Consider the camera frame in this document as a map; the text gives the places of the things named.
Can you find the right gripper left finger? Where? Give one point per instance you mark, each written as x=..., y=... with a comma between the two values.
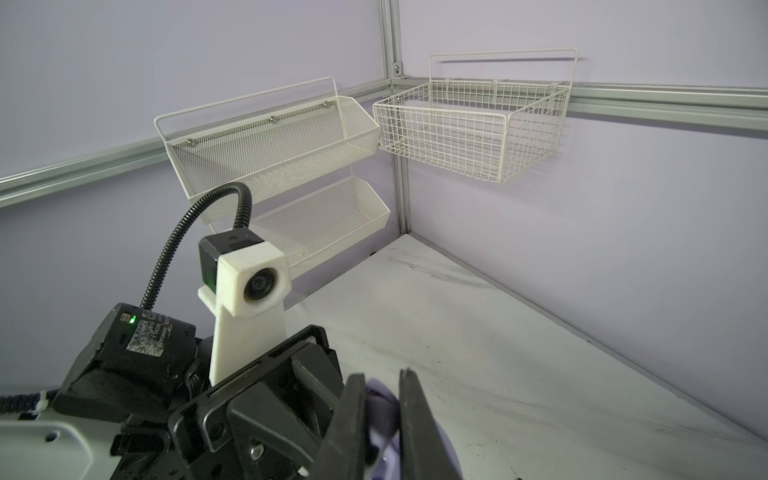
x=342, y=454

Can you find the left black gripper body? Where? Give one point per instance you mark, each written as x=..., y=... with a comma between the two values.
x=265, y=421

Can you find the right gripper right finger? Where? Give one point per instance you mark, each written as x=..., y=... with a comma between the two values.
x=423, y=451

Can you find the lilac round disc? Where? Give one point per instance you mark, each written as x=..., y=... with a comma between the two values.
x=383, y=409

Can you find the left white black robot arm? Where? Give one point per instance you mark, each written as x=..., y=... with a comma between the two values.
x=148, y=399

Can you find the white mesh shelf lower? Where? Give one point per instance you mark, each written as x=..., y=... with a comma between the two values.
x=319, y=226

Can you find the white mesh shelf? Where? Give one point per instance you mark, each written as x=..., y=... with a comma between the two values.
x=272, y=141
x=319, y=226

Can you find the white mesh shelf upper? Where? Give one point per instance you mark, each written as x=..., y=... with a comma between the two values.
x=272, y=141

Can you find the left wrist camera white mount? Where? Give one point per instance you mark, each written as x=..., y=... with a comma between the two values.
x=245, y=282

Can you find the white wire basket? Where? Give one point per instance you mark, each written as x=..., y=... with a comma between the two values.
x=486, y=129

